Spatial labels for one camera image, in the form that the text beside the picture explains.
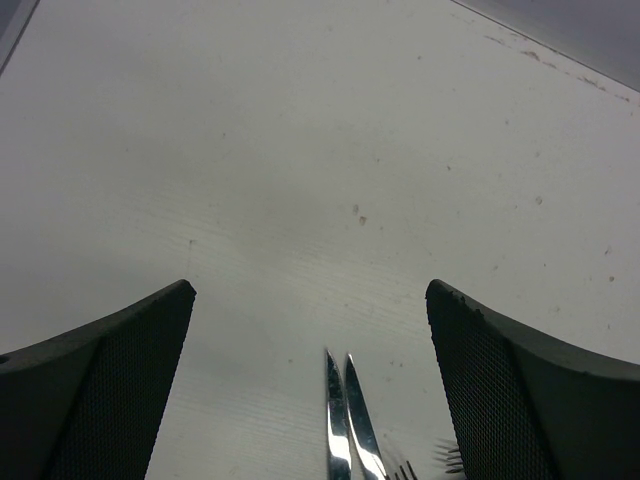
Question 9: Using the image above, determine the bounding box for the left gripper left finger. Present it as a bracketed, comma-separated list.
[1, 280, 196, 479]

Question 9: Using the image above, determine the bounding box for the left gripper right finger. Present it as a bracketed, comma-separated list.
[425, 279, 639, 479]

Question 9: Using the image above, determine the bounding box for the black handled fork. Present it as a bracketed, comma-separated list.
[433, 438, 464, 474]

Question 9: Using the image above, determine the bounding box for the pink handled knife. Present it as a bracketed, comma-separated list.
[345, 353, 389, 480]

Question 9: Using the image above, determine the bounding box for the black handled knife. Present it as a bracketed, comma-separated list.
[325, 349, 352, 480]

